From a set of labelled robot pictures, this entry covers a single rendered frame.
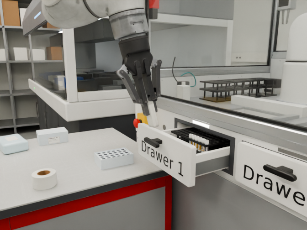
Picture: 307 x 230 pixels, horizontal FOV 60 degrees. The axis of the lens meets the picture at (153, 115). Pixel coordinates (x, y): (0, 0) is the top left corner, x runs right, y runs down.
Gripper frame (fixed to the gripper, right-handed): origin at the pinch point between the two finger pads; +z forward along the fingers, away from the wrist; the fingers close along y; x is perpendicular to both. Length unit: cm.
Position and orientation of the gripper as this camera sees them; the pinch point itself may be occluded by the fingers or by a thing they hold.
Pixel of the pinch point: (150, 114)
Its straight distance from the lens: 71.3
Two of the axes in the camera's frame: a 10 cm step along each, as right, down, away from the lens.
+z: 2.3, 9.5, 2.3
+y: 8.2, -3.1, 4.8
